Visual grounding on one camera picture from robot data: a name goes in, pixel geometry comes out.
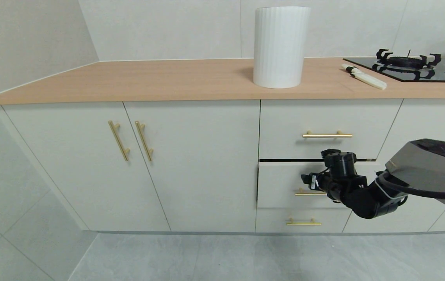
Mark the black cable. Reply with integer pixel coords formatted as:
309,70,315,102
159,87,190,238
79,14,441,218
375,171,445,201

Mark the white drawer gold handle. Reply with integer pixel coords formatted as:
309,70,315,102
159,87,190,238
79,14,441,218
259,99,403,160
256,160,384,209
255,208,352,233

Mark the white cabinet door gold handle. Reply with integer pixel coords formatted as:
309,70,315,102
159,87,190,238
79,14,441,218
3,102,171,231
124,100,261,232

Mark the black glass gas hob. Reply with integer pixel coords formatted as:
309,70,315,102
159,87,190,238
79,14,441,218
343,49,445,83

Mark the white ribbed cylindrical container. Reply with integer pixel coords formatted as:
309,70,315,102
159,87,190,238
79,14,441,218
253,6,311,89

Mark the white kitchen cabinet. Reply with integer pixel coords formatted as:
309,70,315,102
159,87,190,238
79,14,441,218
0,57,445,235

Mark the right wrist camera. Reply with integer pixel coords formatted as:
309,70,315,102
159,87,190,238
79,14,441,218
321,149,358,178

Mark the white handled knife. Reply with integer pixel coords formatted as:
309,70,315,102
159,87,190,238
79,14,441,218
341,64,387,91

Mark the plain white cabinet door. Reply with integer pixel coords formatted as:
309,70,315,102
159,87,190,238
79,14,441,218
343,98,445,233

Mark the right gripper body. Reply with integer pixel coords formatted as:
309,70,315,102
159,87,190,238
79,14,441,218
301,172,368,202

